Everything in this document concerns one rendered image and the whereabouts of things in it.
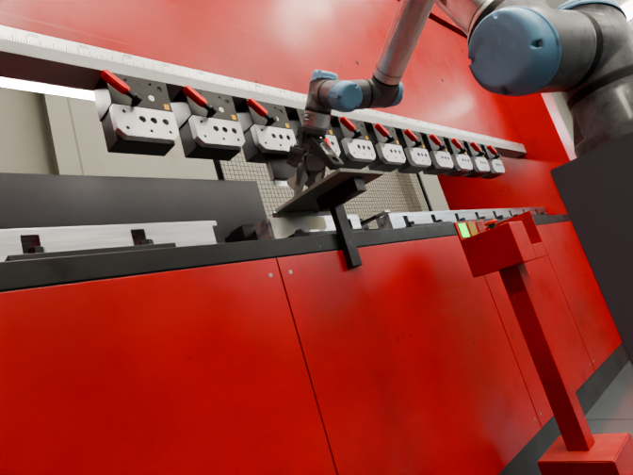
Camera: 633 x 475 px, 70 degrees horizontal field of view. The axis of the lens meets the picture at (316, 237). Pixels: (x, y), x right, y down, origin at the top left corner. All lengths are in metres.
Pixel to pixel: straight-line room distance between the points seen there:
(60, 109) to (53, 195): 2.43
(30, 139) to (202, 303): 3.28
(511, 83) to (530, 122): 2.57
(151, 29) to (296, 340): 0.87
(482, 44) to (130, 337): 0.72
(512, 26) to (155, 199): 1.33
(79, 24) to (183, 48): 0.26
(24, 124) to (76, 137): 0.41
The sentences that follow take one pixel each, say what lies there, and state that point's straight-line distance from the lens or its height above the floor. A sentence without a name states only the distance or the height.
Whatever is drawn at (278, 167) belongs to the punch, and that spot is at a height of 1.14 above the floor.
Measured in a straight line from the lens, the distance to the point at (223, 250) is 0.97.
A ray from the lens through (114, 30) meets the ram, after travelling 1.30.
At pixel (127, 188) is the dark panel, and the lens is 1.71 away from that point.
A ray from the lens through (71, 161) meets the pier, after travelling 3.80.
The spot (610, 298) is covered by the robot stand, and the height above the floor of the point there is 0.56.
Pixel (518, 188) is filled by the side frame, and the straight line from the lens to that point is 3.28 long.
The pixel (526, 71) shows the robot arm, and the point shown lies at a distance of 0.72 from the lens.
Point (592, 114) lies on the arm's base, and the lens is 0.81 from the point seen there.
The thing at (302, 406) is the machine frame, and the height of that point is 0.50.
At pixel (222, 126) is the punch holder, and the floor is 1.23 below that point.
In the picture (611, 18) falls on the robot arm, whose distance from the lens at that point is 0.86.
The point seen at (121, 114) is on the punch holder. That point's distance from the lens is 1.15.
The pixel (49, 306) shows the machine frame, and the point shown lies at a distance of 0.82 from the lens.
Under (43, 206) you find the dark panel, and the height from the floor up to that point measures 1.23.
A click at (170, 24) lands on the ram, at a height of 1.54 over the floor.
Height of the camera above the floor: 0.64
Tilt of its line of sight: 11 degrees up
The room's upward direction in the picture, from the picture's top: 17 degrees counter-clockwise
